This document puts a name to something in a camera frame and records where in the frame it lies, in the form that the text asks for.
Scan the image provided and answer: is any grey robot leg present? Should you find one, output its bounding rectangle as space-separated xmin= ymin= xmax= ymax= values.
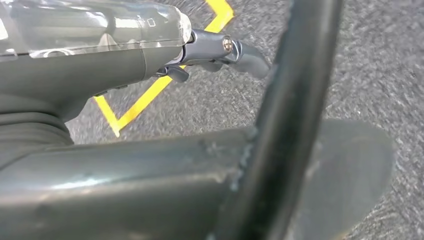
xmin=0 ymin=119 xmax=396 ymax=240

